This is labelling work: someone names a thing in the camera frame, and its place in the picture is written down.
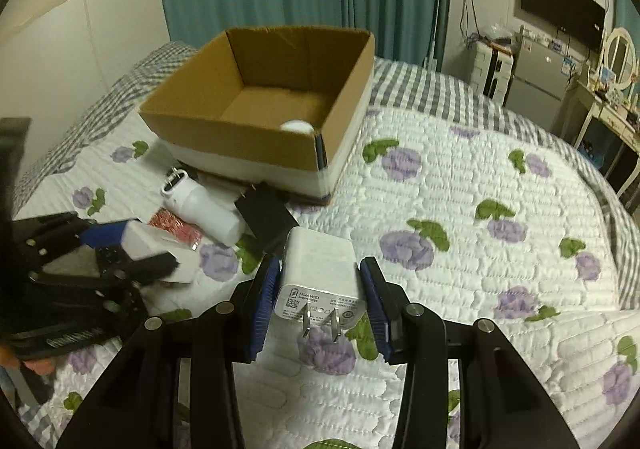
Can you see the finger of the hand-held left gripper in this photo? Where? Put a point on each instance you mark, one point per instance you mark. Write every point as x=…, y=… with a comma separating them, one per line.
x=107, y=234
x=150, y=266

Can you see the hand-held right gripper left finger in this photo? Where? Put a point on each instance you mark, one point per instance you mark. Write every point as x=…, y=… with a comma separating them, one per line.
x=268, y=301

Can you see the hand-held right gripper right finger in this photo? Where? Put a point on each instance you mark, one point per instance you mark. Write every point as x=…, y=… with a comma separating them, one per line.
x=374, y=309

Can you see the white rectangular block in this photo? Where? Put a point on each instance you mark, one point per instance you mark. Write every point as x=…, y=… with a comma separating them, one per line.
x=150, y=241

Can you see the white wall charger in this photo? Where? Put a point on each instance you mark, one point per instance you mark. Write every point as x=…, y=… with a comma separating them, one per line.
x=315, y=269

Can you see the cardboard box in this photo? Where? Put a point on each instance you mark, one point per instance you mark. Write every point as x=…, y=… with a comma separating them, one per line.
x=280, y=59

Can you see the person's left hand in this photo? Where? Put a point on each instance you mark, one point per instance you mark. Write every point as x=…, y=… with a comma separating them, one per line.
x=37, y=366

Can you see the red patterned packet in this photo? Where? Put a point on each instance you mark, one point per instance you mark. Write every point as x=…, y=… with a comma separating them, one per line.
x=176, y=227

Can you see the white bottle with clip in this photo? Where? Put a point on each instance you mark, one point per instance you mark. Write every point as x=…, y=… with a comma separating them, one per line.
x=200, y=211

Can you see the black power adapter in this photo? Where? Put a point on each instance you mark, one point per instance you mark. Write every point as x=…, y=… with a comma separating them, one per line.
x=265, y=221

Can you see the white floral quilt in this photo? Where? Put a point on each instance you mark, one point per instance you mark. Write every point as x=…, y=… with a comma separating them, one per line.
x=450, y=279

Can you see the white round object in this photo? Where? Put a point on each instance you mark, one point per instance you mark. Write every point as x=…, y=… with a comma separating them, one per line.
x=297, y=126

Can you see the white headboard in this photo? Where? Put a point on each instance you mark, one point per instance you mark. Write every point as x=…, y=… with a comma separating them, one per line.
x=75, y=54

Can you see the stack of white storage boxes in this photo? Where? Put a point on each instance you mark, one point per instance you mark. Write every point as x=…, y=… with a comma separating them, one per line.
x=487, y=71

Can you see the grey small fridge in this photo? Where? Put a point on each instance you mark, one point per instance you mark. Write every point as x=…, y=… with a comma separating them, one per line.
x=540, y=79

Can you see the white dressing table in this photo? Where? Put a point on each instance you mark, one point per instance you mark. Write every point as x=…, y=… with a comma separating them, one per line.
x=595, y=104

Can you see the white oval vanity mirror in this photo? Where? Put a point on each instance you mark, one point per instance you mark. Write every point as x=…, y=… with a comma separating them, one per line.
x=619, y=56

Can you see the black wall television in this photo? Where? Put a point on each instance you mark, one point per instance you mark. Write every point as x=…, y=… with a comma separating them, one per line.
x=560, y=4

